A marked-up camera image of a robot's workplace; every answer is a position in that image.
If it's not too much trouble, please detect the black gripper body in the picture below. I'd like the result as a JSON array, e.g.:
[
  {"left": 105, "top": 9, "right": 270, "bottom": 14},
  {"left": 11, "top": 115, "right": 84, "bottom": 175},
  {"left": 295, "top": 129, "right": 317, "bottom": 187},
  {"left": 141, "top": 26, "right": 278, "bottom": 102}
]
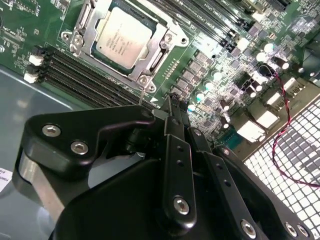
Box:
[{"left": 48, "top": 158, "right": 237, "bottom": 240}]

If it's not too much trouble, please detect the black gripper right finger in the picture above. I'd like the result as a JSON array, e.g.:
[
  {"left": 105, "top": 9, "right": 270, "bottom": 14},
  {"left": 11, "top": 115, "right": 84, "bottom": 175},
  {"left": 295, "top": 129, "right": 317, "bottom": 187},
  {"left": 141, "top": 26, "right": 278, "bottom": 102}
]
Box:
[{"left": 174, "top": 99, "right": 317, "bottom": 240}]

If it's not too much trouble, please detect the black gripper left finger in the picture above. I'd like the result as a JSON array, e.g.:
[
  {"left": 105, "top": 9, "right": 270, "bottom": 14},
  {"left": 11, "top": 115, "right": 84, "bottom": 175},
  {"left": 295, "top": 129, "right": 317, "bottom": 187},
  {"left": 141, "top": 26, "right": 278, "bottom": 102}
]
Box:
[{"left": 12, "top": 93, "right": 199, "bottom": 230}]

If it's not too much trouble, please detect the silver CPU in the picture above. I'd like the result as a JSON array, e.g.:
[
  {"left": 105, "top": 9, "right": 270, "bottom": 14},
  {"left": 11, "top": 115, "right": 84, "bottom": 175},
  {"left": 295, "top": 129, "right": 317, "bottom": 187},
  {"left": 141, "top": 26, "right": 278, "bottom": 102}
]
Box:
[{"left": 91, "top": 6, "right": 154, "bottom": 70}]

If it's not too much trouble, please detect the metal socket cover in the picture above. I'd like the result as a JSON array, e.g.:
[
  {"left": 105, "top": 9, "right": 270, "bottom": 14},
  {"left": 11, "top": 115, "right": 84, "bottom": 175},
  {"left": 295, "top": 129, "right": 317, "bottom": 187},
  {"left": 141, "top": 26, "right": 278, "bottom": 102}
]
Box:
[{"left": 79, "top": 0, "right": 168, "bottom": 83}]

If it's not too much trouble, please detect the metal locking lever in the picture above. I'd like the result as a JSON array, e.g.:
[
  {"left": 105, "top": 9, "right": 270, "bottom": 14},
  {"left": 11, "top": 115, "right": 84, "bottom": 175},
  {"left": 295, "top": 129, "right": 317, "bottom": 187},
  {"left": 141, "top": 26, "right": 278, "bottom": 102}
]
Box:
[
  {"left": 70, "top": 0, "right": 94, "bottom": 56},
  {"left": 138, "top": 84, "right": 146, "bottom": 107}
]

